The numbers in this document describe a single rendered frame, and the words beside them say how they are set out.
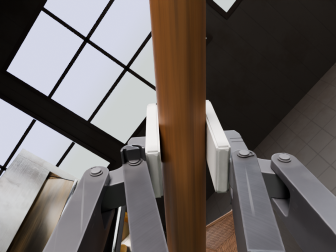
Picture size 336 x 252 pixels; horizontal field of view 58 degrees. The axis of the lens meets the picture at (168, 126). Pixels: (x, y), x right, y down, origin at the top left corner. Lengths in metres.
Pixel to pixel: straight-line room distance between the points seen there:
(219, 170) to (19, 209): 1.66
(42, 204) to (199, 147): 1.73
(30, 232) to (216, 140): 1.62
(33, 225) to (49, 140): 1.88
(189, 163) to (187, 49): 0.07
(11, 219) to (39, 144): 1.95
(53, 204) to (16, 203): 0.20
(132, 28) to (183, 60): 2.92
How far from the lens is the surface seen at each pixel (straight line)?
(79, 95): 3.28
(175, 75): 0.17
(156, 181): 0.16
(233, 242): 2.33
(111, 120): 3.33
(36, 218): 1.81
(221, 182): 0.17
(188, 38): 0.16
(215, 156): 0.16
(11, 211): 1.76
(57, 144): 3.55
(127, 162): 0.15
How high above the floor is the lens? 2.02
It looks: 17 degrees down
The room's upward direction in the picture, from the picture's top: 56 degrees counter-clockwise
